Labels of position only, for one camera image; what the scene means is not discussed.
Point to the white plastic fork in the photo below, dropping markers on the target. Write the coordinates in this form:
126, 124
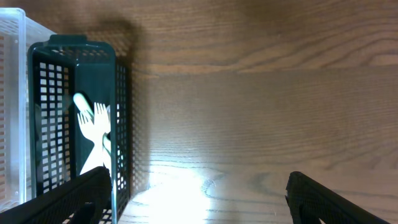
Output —
90, 130
101, 124

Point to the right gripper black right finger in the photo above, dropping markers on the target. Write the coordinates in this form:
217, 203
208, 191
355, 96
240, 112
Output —
311, 202

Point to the dark green plastic basket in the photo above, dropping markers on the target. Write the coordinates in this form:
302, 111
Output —
57, 69

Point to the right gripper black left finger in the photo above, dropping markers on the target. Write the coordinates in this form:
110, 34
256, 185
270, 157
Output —
82, 199

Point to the pale green plastic fork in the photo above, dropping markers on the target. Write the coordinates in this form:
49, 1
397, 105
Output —
94, 123

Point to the clear white plastic basket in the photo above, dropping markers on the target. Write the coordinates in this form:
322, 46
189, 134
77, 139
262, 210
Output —
18, 33

